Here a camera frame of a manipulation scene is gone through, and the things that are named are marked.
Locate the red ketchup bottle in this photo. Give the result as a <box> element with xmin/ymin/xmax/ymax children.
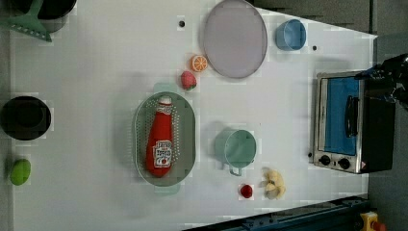
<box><xmin>145</xmin><ymin>95</ymin><xmax>172</xmax><ymax>177</ymax></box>

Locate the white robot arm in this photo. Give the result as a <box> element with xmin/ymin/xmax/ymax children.
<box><xmin>355</xmin><ymin>54</ymin><xmax>408</xmax><ymax>109</ymax></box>

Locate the green oval strainer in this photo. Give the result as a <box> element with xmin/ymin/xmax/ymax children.
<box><xmin>133</xmin><ymin>83</ymin><xmax>196</xmax><ymax>195</ymax></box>

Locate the strawberry toy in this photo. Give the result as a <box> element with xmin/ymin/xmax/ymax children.
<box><xmin>181</xmin><ymin>71</ymin><xmax>197</xmax><ymax>90</ymax></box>

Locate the green mug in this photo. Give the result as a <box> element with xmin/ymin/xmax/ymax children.
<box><xmin>215</xmin><ymin>129</ymin><xmax>257</xmax><ymax>176</ymax></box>

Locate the orange slice toy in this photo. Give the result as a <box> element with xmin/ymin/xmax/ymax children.
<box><xmin>190</xmin><ymin>55</ymin><xmax>208</xmax><ymax>72</ymax></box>

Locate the grey round plate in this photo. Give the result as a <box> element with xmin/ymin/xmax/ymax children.
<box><xmin>203</xmin><ymin>0</ymin><xmax>268</xmax><ymax>78</ymax></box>

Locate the small red tomato toy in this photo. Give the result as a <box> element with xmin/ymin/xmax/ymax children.
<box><xmin>240</xmin><ymin>185</ymin><xmax>253</xmax><ymax>198</ymax></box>

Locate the peeled banana toy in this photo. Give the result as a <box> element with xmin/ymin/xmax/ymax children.
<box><xmin>259</xmin><ymin>167</ymin><xmax>286</xmax><ymax>200</ymax></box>

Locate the blue cup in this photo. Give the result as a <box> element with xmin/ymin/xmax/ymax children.
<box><xmin>275</xmin><ymin>19</ymin><xmax>307</xmax><ymax>51</ymax></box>

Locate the silver toaster oven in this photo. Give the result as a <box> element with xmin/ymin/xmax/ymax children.
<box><xmin>313</xmin><ymin>71</ymin><xmax>395</xmax><ymax>174</ymax></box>

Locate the black round base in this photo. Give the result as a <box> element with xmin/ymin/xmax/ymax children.
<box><xmin>1</xmin><ymin>96</ymin><xmax>52</xmax><ymax>141</ymax></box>

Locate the green lime toy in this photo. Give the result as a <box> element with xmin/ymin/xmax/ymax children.
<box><xmin>10</xmin><ymin>159</ymin><xmax>31</xmax><ymax>186</ymax></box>

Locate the yellow emergency stop button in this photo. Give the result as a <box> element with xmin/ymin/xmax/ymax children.
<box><xmin>360</xmin><ymin>212</ymin><xmax>387</xmax><ymax>231</ymax></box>

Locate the green spatula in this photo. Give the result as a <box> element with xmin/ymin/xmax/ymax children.
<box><xmin>1</xmin><ymin>0</ymin><xmax>52</xmax><ymax>42</ymax></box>

